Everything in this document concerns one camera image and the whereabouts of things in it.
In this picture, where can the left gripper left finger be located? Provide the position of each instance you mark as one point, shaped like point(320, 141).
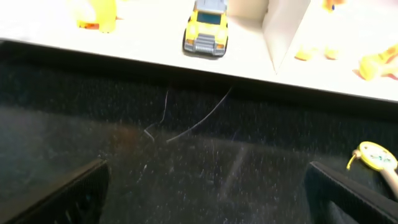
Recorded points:
point(62, 199)

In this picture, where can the yellow rattle drum toy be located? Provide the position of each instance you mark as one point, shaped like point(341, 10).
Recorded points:
point(377, 157)

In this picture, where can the white shelf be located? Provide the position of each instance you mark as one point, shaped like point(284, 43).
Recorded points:
point(140, 40)

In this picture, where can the yellow plush duck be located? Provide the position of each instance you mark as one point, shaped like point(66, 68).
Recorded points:
point(303, 53)

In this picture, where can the white plush goose with hat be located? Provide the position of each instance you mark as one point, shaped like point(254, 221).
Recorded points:
point(371, 67)

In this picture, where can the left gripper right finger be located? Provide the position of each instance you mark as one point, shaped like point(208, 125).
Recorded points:
point(348, 199)

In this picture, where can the yellow rubber duck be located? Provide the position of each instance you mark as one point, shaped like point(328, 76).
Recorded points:
point(99, 15)

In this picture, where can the grey and yellow toy truck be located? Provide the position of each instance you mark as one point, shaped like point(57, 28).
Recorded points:
point(206, 31)

